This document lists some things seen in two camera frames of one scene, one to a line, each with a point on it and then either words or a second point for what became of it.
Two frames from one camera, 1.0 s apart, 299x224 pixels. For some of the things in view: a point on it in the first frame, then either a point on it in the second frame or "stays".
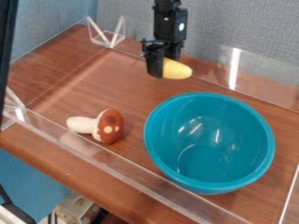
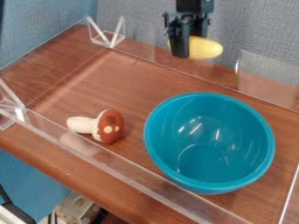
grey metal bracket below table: [77, 210] stays
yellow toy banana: [175, 69] -> [203, 47]
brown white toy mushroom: [107, 127] stays
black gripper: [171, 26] -> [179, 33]
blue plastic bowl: [210, 142] stays
